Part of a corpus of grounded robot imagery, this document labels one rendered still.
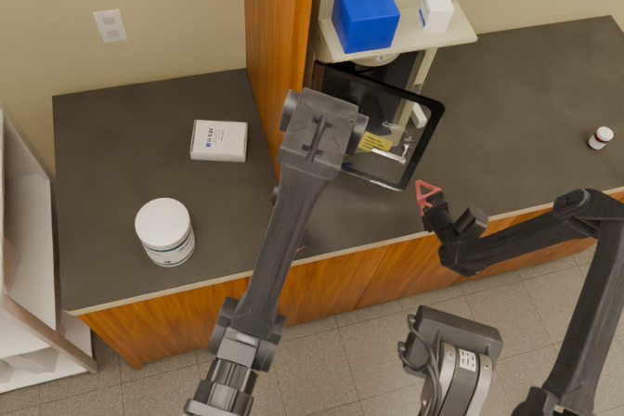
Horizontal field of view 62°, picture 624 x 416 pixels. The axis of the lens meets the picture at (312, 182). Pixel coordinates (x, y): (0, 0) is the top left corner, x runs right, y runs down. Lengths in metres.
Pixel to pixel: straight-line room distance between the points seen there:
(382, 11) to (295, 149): 0.49
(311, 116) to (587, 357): 0.56
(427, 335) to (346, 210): 0.95
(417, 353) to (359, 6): 0.66
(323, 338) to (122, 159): 1.20
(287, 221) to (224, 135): 0.94
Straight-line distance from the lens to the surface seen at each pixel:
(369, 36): 1.06
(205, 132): 1.60
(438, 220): 1.36
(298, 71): 1.10
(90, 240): 1.53
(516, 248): 1.15
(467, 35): 1.19
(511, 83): 1.97
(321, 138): 0.63
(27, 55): 1.75
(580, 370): 0.93
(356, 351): 2.36
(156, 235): 1.33
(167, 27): 1.67
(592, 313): 0.94
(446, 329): 0.60
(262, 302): 0.77
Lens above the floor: 2.28
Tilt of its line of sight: 60 degrees down
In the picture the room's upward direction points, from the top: 10 degrees clockwise
